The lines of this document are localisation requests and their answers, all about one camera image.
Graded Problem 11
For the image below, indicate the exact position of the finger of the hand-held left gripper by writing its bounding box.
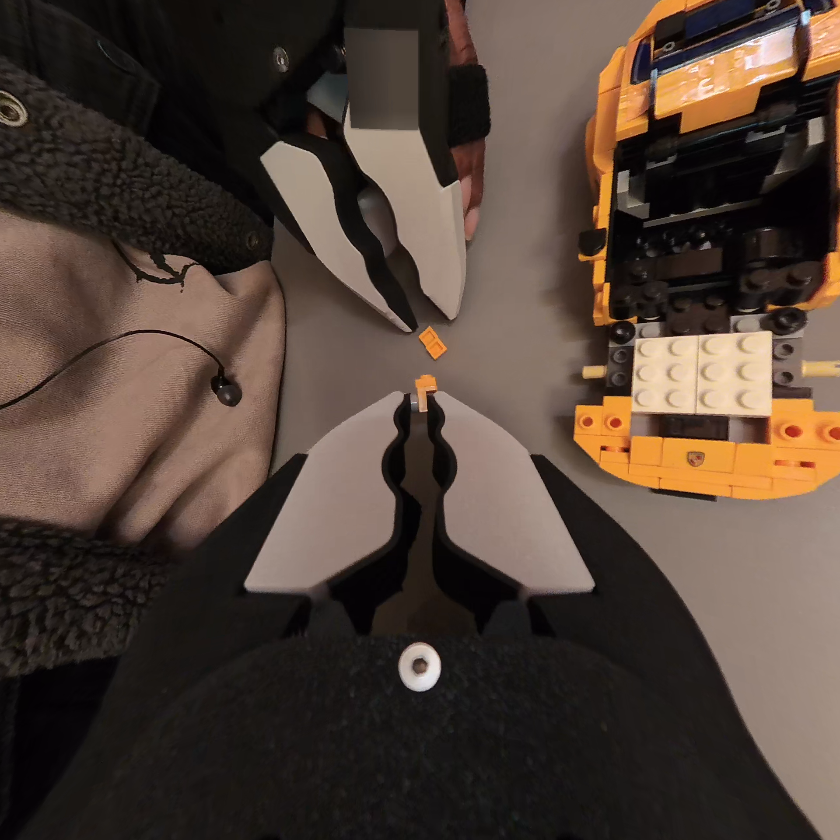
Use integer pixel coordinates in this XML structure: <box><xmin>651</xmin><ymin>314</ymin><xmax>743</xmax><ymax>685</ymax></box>
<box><xmin>259</xmin><ymin>139</ymin><xmax>420</xmax><ymax>333</ymax></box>
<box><xmin>343</xmin><ymin>125</ymin><xmax>469</xmax><ymax>322</ymax></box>

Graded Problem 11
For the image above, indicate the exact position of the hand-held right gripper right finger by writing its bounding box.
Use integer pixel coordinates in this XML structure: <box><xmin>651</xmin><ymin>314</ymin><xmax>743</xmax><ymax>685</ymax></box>
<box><xmin>427</xmin><ymin>391</ymin><xmax>597</xmax><ymax>598</ymax></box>

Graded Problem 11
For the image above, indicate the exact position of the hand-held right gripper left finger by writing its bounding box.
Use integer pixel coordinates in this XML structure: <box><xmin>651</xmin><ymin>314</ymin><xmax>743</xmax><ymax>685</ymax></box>
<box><xmin>243</xmin><ymin>391</ymin><xmax>409</xmax><ymax>597</ymax></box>

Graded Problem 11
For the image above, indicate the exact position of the yellow lego car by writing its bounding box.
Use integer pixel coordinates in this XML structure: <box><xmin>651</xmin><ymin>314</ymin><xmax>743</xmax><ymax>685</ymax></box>
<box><xmin>573</xmin><ymin>0</ymin><xmax>840</xmax><ymax>503</ymax></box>

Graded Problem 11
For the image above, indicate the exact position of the person's left hand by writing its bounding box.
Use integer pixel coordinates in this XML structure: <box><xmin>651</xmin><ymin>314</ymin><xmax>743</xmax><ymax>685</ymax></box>
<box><xmin>305</xmin><ymin>0</ymin><xmax>492</xmax><ymax>242</ymax></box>

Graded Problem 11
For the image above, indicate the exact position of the beige hoodie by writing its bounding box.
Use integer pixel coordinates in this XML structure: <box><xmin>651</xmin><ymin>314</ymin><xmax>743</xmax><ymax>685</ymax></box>
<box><xmin>0</xmin><ymin>211</ymin><xmax>287</xmax><ymax>546</ymax></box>

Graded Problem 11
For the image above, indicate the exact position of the dark fleece jacket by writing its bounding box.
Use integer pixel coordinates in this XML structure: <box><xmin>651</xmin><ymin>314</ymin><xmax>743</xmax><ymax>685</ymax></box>
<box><xmin>0</xmin><ymin>0</ymin><xmax>349</xmax><ymax>680</ymax></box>

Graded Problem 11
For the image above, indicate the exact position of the black earphone with cable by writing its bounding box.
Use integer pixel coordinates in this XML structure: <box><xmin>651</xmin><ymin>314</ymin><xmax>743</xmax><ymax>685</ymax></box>
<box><xmin>0</xmin><ymin>329</ymin><xmax>244</xmax><ymax>411</ymax></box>

